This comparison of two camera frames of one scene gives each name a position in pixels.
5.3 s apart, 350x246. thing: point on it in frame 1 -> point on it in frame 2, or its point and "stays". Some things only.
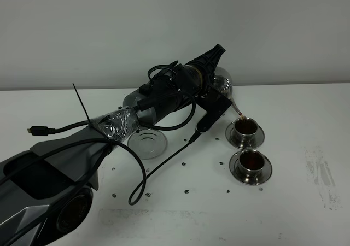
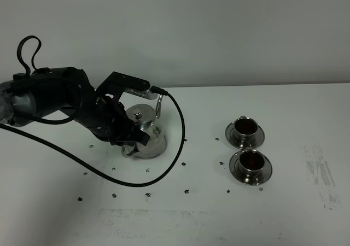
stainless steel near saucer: [233, 167] stays
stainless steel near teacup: [251, 163] stays
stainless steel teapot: [222, 85] -> [145, 116]
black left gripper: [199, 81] -> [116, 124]
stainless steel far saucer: [259, 138] stays
